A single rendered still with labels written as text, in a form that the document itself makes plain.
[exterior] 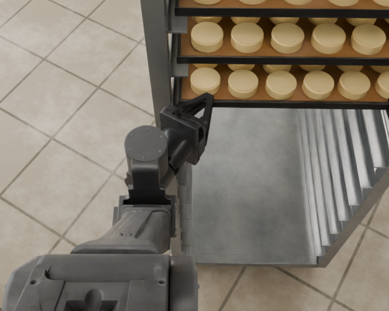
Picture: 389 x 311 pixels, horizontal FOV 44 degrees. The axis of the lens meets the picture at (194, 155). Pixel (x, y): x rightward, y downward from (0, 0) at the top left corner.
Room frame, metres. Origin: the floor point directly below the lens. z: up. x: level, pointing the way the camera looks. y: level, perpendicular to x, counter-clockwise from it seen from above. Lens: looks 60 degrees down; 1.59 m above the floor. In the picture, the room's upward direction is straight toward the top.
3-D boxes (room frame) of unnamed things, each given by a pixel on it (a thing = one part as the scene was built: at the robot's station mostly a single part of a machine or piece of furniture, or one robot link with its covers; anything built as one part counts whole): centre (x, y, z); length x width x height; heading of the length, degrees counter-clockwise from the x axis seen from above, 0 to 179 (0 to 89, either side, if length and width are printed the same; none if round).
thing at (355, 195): (0.78, -0.37, 0.60); 0.64 x 0.03 x 0.03; 179
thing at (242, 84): (0.51, -0.08, 0.97); 0.05 x 0.05 x 0.02
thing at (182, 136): (0.38, 0.03, 0.96); 0.07 x 0.07 x 0.10; 59
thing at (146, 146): (0.30, 0.07, 1.01); 0.12 x 0.09 x 0.11; 1
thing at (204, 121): (0.44, 0.00, 0.96); 0.09 x 0.07 x 0.07; 149
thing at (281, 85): (0.50, -0.14, 0.97); 0.05 x 0.05 x 0.02
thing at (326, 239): (0.78, -0.37, 0.33); 0.64 x 0.03 x 0.03; 179
